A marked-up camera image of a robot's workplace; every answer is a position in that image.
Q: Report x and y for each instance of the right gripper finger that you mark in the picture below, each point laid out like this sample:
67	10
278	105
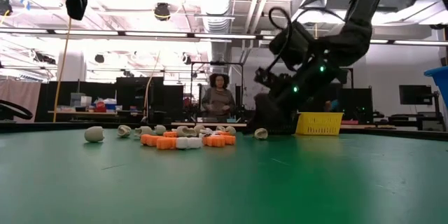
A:
269	119

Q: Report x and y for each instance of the beige plastic skull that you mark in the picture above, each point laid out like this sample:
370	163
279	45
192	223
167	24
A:
220	128
160	129
200	128
185	131
94	134
124	131
260	133
231	130
143	131

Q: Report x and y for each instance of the blue plastic basket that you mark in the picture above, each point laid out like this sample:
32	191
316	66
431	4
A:
441	80

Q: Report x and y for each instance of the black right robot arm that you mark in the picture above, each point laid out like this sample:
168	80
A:
364	14

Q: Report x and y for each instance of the orange pumpkin toy figure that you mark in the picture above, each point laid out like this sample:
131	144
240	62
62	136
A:
166	143
223	133
170	134
149	140
214	141
230	140

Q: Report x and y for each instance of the person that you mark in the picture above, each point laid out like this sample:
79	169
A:
218	101
329	106

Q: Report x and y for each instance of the yellow plastic basket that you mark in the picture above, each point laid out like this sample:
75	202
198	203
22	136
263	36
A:
320	124

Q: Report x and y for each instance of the large black monitor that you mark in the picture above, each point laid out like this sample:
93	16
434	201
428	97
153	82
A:
357	103

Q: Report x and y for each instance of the long ceiling light strip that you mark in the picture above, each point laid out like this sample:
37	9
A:
157	34

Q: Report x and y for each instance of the green table mat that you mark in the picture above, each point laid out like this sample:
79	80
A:
210	189

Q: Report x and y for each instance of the pink curtain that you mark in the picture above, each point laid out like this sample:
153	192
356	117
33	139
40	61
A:
21	92

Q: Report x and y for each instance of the red container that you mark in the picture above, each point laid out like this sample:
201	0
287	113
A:
101	106

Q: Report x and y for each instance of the wooden workbench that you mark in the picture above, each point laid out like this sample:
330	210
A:
84	113

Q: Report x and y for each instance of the small black monitor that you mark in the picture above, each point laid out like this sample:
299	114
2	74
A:
414	94

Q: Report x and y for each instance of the black metal gantry frame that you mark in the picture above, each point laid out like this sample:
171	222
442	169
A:
217	63

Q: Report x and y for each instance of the black ceiling dome camera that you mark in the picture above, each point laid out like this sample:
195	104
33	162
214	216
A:
162	11

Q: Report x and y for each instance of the black partition wall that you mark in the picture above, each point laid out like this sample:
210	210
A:
140	94

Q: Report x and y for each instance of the rectangular metal air duct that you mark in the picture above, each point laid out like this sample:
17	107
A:
413	7

